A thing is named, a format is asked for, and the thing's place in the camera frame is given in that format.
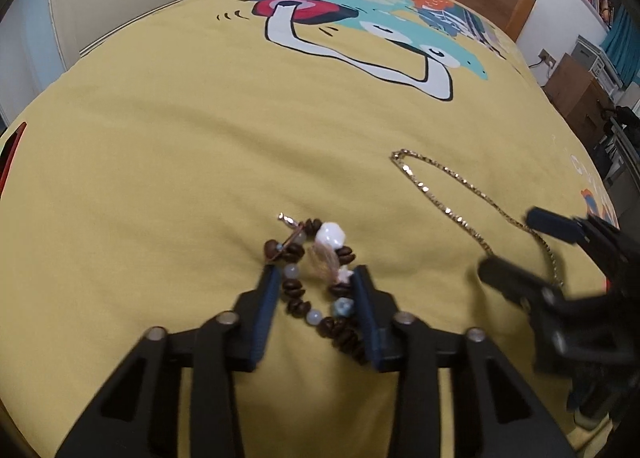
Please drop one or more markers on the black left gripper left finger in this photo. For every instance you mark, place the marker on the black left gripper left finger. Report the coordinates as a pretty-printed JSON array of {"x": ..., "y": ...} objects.
[{"x": 135, "y": 413}]

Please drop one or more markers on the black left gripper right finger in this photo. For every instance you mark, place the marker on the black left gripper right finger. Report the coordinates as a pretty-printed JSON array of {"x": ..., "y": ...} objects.
[{"x": 496, "y": 412}]

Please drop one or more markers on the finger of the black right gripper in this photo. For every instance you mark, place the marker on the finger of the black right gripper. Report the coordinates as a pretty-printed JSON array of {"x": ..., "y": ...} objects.
[
  {"x": 526, "y": 290},
  {"x": 569, "y": 230}
]

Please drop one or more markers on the wooden nightstand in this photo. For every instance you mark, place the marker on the wooden nightstand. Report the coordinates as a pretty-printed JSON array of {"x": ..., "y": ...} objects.
[{"x": 580, "y": 100}]

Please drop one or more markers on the teal curtain right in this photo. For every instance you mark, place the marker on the teal curtain right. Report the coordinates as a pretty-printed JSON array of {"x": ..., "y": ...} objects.
[{"x": 622, "y": 46}]

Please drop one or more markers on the yellow cartoon bedspread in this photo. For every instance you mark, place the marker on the yellow cartoon bedspread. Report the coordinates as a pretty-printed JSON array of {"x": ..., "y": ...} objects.
[{"x": 151, "y": 174}]

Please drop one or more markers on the wall power socket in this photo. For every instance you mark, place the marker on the wall power socket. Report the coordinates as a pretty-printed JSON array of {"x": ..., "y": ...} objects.
[{"x": 546, "y": 58}]

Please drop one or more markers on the red phone with strap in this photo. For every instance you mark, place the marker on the red phone with strap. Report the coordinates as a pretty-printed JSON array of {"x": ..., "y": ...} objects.
[{"x": 8, "y": 153}]

